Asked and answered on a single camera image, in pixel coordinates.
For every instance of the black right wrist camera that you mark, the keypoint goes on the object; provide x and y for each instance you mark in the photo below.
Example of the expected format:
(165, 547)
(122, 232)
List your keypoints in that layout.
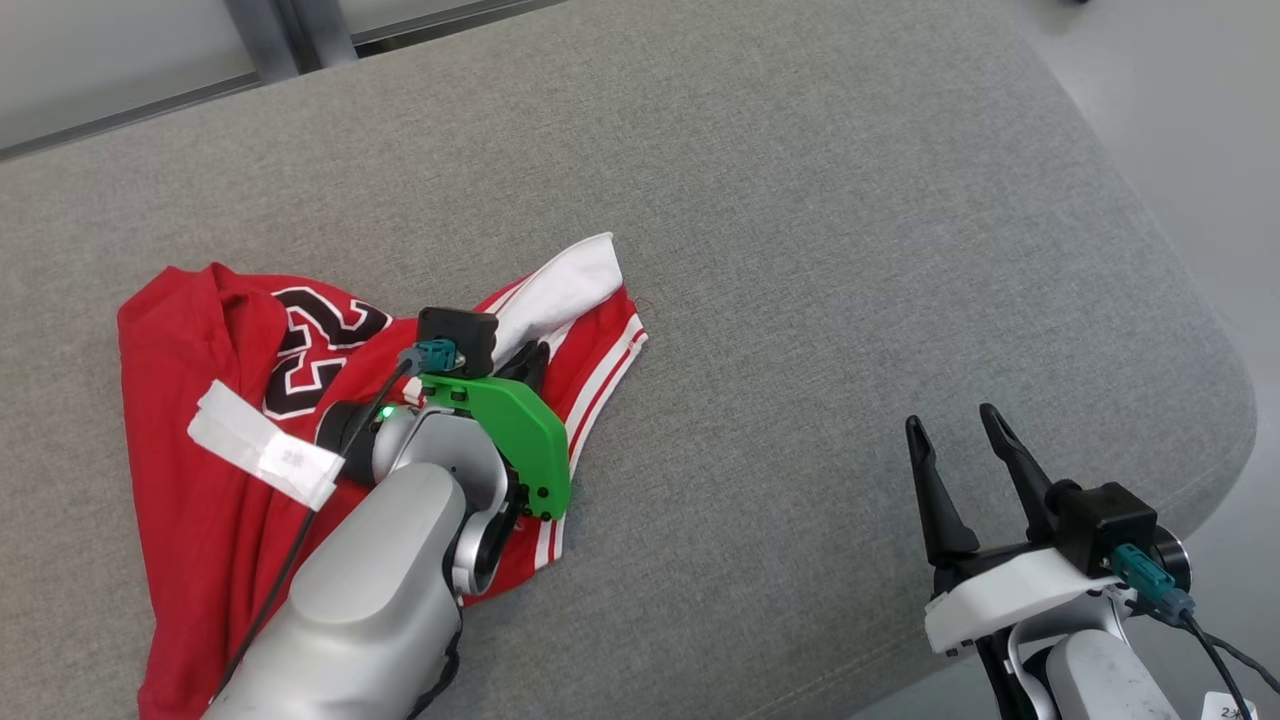
(1100, 525)

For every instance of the red basketball jersey shirt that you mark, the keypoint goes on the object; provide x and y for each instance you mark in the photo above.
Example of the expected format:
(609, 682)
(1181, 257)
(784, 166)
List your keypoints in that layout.
(200, 520)

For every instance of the grey partition post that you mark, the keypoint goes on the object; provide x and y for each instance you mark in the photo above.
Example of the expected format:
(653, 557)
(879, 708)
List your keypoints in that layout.
(260, 40)

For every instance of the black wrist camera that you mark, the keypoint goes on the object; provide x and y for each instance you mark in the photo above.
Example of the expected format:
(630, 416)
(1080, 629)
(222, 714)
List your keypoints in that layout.
(460, 335)
(1100, 525)

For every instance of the grey fabric sofa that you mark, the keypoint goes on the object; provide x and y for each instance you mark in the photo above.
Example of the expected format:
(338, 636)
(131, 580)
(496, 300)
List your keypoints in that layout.
(800, 250)

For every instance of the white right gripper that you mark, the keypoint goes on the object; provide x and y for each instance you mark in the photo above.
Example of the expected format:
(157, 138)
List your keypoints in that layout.
(1000, 595)

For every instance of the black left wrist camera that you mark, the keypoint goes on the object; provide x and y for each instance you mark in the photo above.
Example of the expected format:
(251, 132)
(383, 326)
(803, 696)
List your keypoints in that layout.
(460, 335)

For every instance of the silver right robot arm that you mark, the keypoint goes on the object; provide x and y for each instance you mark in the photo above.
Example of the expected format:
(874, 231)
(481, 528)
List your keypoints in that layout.
(1100, 680)

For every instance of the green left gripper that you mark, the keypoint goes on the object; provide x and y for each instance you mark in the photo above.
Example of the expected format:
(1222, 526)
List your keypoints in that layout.
(520, 430)

